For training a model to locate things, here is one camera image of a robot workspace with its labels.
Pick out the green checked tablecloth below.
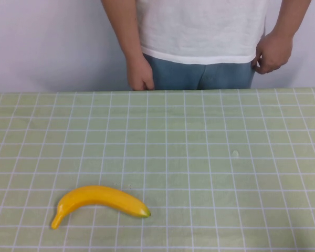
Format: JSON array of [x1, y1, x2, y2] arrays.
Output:
[[0, 87, 315, 252]]

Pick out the person's left forearm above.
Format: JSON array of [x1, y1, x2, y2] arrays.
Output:
[[263, 0, 309, 40]]

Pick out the yellow banana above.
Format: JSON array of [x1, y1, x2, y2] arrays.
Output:
[[51, 185, 152, 230]]

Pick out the person's left hand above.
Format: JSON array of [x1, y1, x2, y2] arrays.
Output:
[[250, 32, 295, 75]]

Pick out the blue jeans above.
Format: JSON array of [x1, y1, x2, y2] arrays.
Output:
[[142, 53, 257, 91]]

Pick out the white t-shirt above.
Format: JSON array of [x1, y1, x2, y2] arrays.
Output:
[[132, 0, 267, 65]]

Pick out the person's right forearm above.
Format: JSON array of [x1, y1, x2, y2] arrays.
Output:
[[100, 0, 145, 60]]

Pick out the person's right hand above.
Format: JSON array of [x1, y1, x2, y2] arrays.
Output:
[[125, 53, 156, 91]]

